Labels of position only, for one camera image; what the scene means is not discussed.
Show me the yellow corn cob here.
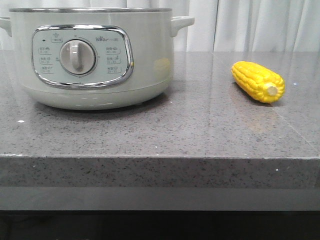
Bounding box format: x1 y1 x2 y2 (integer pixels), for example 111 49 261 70
231 61 285 104

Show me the pale green electric cooking pot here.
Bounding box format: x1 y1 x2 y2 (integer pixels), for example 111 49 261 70
0 7 195 111

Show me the white curtain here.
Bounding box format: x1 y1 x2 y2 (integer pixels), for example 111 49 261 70
0 0 320 52

